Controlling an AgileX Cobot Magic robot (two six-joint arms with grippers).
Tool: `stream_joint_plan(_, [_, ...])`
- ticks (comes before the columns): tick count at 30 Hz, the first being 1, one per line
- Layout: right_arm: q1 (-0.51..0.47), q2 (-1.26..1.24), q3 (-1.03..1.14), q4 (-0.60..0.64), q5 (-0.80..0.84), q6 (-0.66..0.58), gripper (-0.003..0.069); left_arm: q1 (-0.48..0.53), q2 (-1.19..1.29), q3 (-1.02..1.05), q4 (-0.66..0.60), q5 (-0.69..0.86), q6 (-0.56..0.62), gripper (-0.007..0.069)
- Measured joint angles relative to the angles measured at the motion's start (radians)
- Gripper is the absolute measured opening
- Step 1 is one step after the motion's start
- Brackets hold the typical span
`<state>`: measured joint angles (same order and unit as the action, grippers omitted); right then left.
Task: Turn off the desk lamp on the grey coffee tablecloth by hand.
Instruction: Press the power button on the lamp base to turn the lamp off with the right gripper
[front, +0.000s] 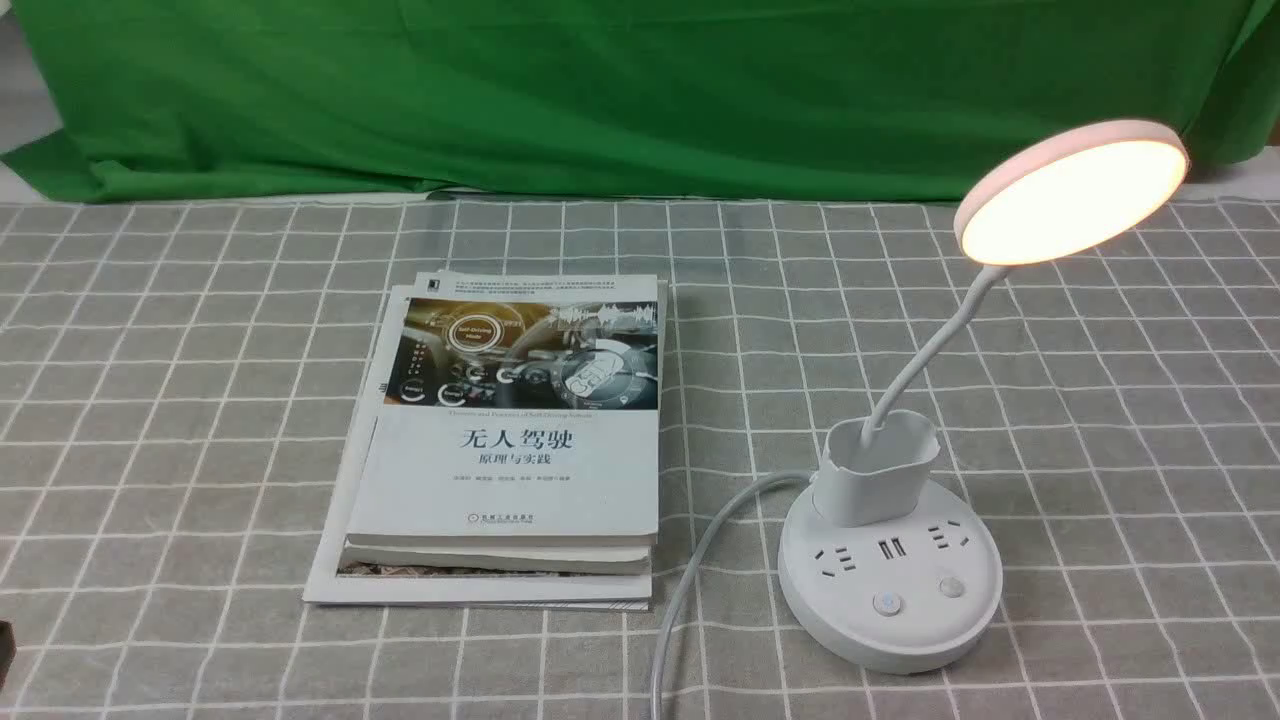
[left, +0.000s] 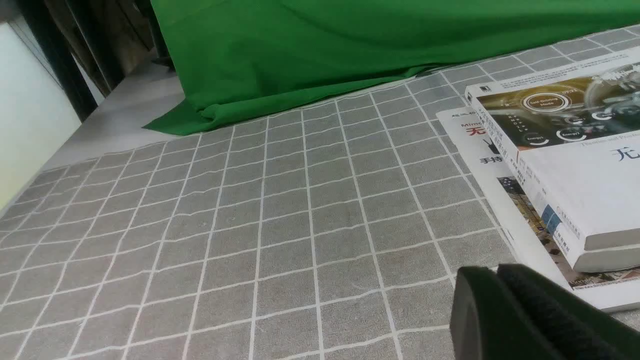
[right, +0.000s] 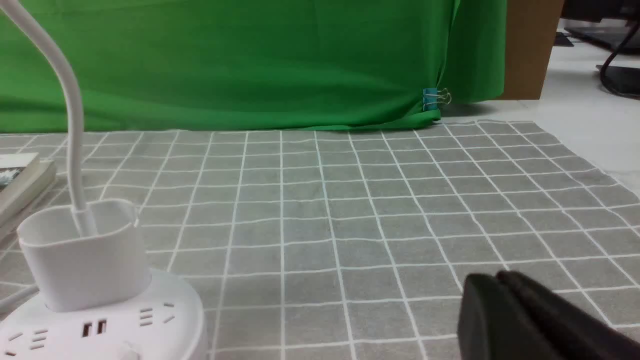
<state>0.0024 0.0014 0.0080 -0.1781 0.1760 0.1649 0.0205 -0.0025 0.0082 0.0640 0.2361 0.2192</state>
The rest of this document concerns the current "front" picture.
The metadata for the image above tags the middle book in stack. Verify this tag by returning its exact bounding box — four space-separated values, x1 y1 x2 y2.
337 542 652 577

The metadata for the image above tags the green backdrop cloth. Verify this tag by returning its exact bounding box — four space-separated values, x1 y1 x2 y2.
3 1 1277 202

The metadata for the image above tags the white desk lamp with sockets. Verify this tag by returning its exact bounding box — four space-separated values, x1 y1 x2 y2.
777 118 1190 675

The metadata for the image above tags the grey checked tablecloth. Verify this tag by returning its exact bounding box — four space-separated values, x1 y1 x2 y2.
1 199 1279 719

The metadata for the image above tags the white lamp power cable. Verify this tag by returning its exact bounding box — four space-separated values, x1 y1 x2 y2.
650 470 817 720

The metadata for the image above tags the large white bottom book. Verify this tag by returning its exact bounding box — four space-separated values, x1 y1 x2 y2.
303 314 653 611

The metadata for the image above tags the white self-driving textbook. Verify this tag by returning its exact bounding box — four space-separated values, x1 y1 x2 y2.
346 272 667 546

